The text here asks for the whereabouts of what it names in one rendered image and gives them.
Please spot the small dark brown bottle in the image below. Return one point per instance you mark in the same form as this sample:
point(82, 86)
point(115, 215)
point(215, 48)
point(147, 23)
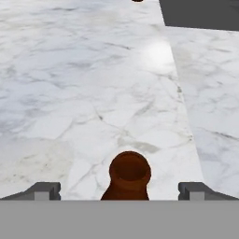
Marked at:
point(137, 0)

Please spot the large brown bottle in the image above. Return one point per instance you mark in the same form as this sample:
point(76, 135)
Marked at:
point(129, 177)

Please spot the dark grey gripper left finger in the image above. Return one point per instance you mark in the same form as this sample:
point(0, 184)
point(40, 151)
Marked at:
point(43, 190)

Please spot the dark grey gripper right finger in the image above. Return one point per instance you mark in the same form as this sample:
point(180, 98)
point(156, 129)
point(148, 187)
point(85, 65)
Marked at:
point(194, 190)

